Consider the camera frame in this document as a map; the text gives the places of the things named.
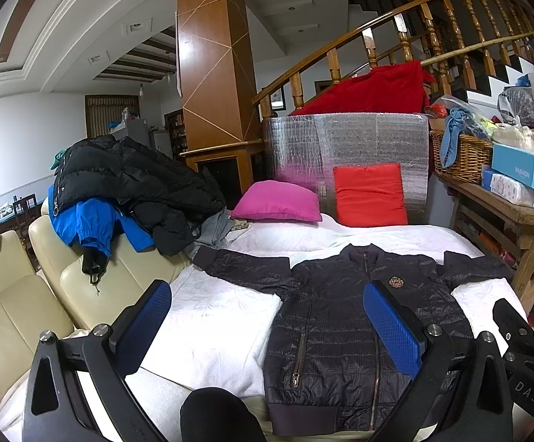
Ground black quilted jacket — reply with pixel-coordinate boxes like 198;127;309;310
193;245;512;437

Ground grey folded clothes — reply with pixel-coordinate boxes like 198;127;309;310
194;208;234;249

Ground cream leather sofa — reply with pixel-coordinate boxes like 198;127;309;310
0;214;188;404

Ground wooden side table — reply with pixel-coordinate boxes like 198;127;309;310
440;178;534;312

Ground white bed blanket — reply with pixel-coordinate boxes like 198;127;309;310
0;213;529;442

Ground blue jacket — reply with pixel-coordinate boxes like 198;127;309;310
48;186;155;257

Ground white patterned tissue pack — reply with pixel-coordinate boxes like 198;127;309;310
482;168;534;208

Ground light blue box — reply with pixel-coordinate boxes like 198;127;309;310
492;144;534;190

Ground black puffer coat pile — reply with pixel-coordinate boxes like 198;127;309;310
52;136;226;256

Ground wicker basket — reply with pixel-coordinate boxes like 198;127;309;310
430;131;493;185

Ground red pillow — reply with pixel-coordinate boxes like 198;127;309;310
333;163;408;228

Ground blue cloth in basket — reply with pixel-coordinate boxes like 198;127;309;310
440;108;474;169

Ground magenta pillow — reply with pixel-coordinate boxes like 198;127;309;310
231;180;322;222

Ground red blanket on railing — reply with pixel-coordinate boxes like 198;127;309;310
291;61;436;116

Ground silver foil headboard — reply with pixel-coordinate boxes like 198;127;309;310
263;113;429;224

